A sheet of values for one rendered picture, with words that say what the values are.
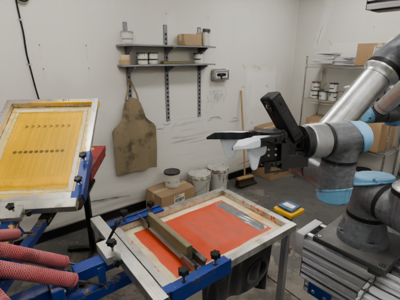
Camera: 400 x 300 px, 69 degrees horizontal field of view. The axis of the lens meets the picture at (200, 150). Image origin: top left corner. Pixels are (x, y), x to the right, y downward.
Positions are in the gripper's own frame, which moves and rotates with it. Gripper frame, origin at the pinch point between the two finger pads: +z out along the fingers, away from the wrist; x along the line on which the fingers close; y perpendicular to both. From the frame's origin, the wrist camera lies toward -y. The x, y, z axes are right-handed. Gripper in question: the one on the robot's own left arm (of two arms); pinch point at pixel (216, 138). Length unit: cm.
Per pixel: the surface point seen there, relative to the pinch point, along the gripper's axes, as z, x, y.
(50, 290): 46, 50, 56
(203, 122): -96, 326, 25
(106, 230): 27, 84, 53
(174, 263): -1, 64, 64
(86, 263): 35, 63, 56
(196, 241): -15, 77, 62
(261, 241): -43, 63, 61
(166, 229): 0, 75, 52
